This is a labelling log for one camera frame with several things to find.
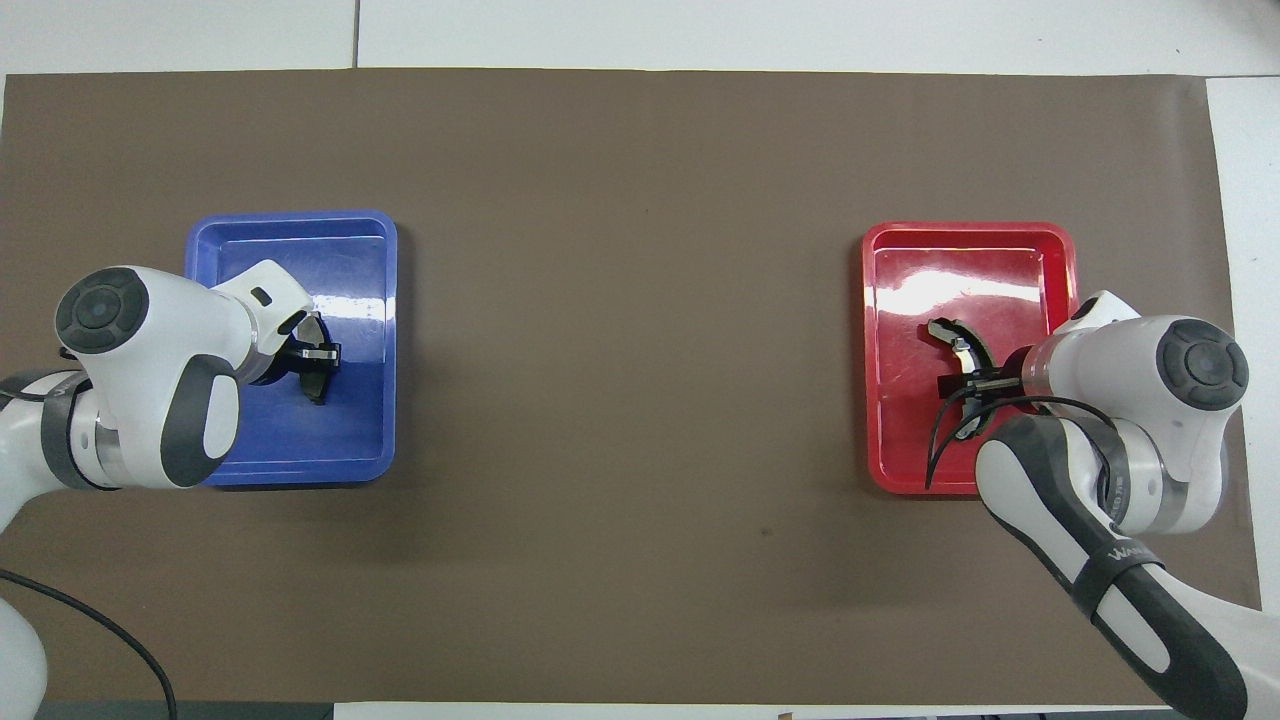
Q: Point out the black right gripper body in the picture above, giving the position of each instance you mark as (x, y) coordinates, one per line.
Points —
(995, 385)

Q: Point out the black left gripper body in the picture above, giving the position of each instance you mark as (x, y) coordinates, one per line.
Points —
(285, 362)

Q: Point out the grey brake pad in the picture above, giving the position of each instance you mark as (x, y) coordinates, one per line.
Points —
(318, 385)

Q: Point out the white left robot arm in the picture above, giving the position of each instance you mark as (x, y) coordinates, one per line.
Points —
(160, 350)

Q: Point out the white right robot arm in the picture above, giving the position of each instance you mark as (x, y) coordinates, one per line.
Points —
(1130, 380)

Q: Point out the red plastic tray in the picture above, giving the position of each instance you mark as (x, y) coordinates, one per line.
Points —
(910, 440)

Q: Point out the blue plastic tray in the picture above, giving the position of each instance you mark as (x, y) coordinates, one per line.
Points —
(340, 430)

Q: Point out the brown table mat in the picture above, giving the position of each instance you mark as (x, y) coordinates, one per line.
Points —
(640, 300)

